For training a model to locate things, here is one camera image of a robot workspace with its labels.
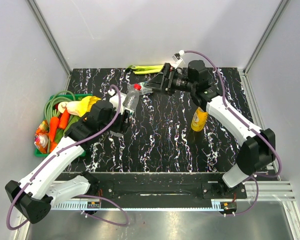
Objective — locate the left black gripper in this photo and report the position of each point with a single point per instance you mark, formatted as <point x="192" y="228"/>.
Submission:
<point x="124" y="121"/>

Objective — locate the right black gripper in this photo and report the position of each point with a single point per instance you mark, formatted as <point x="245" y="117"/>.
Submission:
<point x="157" y="82"/>

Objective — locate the red cap water bottle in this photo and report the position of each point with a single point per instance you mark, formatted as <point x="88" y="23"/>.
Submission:
<point x="132" y="97"/>

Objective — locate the yellow juice bottle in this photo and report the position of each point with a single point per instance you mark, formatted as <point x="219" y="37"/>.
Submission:
<point x="199" y="120"/>

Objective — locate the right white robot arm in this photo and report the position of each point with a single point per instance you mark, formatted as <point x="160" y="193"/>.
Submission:
<point x="257" y="146"/>

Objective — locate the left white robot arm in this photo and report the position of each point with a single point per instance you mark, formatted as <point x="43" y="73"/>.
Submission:
<point x="35" y="195"/>

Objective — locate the clear bottle lying down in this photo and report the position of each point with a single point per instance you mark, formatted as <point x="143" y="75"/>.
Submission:
<point x="144" y="89"/>

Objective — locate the green leek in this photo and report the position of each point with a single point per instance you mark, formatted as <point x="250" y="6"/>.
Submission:
<point x="144" y="69"/>

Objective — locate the yellow toy cabbage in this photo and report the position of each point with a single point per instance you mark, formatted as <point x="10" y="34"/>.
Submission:
<point x="80" y="107"/>

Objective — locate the green toy leafy vegetable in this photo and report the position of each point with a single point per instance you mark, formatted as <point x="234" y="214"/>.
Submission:
<point x="61" y="132"/>

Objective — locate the orange toy carrot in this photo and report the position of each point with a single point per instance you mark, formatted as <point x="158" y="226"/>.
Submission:
<point x="53" y="126"/>
<point x="64" y="119"/>

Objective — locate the colourful snack packet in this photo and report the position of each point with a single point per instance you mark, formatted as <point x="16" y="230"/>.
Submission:
<point x="41" y="137"/>

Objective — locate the green plastic basket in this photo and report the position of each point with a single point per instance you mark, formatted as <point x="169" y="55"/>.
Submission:
<point x="50" y="110"/>

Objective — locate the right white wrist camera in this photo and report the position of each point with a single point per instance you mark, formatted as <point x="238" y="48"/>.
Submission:
<point x="178" y="58"/>

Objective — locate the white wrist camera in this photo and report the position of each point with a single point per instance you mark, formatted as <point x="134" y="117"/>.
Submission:
<point x="114" y="99"/>
<point x="178" y="58"/>

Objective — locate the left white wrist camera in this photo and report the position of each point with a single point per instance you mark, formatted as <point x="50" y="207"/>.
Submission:
<point x="114" y="99"/>

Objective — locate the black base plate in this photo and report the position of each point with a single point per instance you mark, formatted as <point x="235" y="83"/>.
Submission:
<point x="154" y="191"/>

